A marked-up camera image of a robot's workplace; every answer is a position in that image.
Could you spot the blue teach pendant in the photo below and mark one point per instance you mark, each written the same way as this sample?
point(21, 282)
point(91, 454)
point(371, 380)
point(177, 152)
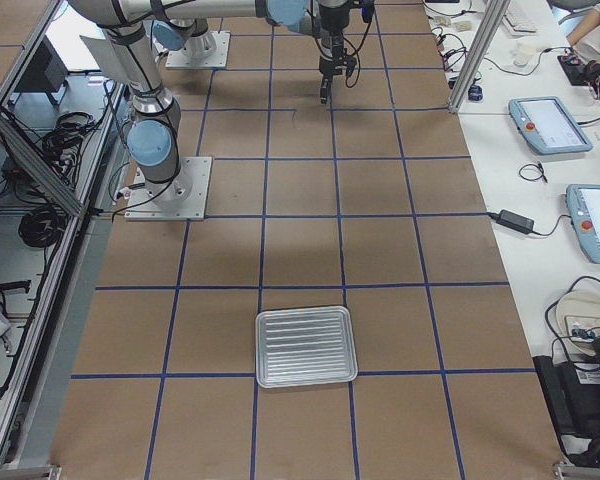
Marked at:
point(547, 126)
point(583, 205)

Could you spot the silver ribbed metal tray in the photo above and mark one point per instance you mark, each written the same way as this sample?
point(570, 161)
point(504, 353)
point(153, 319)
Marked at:
point(304, 347)

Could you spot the blue teach pendant far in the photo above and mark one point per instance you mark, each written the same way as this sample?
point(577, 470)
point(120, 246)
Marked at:
point(547, 126)

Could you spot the black power adapter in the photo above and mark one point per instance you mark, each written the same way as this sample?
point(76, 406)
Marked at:
point(516, 222)

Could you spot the blue teach pendant near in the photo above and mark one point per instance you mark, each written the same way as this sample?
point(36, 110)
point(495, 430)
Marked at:
point(583, 205)

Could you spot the aluminium frame post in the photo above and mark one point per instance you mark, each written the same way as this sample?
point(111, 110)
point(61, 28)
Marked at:
point(493, 15)

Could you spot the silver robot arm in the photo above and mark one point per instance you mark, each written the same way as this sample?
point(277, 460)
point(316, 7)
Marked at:
point(290, 12)
point(152, 140)

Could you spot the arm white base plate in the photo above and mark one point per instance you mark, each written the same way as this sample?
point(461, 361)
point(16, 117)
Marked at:
point(207, 51)
point(184, 199)

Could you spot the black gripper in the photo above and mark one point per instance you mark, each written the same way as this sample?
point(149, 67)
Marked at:
point(329, 64)

